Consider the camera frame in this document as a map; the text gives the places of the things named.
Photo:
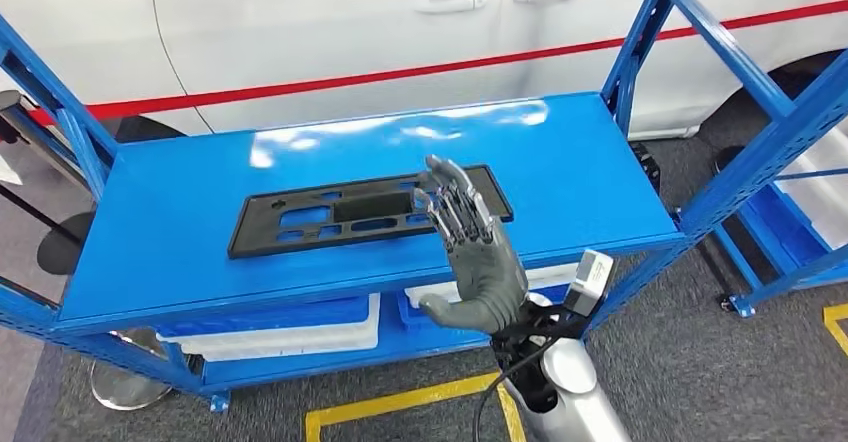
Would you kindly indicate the red barrier belt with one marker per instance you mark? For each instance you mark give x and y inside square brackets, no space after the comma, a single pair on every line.
[166,102]

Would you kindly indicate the white car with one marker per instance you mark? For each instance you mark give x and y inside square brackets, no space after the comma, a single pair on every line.
[331,28]

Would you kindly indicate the yellow floor tape square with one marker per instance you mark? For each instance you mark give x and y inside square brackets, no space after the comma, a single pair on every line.
[397,400]
[836,310]

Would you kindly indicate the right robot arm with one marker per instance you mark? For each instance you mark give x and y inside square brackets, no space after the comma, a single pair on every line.
[563,366]

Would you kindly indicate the black plastic perforated panel part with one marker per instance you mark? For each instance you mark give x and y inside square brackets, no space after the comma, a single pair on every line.
[298,240]

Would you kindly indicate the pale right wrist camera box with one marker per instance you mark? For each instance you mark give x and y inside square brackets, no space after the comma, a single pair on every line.
[590,280]

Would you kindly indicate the black stanchion post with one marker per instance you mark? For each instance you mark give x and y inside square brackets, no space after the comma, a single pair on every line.
[63,247]

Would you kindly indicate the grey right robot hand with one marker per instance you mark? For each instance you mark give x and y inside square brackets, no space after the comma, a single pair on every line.
[484,273]

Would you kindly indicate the chrome stanchion base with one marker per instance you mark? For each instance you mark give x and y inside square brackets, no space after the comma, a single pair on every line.
[126,386]

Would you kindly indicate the blue metal shelf rack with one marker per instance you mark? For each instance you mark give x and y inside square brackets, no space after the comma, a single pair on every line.
[805,272]
[199,227]

